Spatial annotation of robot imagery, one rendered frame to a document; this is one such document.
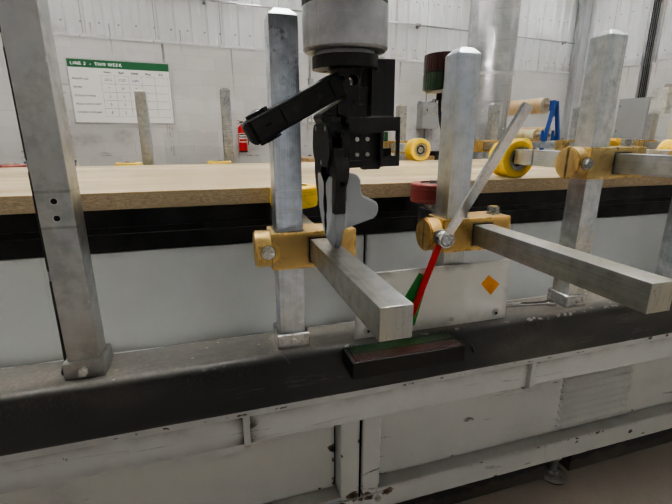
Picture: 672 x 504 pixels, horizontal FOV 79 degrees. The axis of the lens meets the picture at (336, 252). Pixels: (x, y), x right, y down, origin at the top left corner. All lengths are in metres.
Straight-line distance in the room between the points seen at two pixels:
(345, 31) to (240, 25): 7.51
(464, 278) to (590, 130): 0.31
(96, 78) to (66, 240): 7.17
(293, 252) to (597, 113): 0.51
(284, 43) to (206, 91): 7.17
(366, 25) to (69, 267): 0.42
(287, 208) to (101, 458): 0.43
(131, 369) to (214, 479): 0.50
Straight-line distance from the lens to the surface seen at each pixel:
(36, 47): 0.55
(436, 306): 0.65
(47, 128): 0.54
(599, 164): 0.78
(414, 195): 0.75
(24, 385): 0.63
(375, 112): 0.47
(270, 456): 1.04
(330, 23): 0.45
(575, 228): 0.79
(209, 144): 7.65
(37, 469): 0.74
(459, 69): 0.62
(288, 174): 0.53
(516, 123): 0.58
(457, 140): 0.62
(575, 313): 0.81
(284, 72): 0.53
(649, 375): 1.61
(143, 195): 0.74
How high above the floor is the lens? 0.99
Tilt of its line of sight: 16 degrees down
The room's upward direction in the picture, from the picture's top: straight up
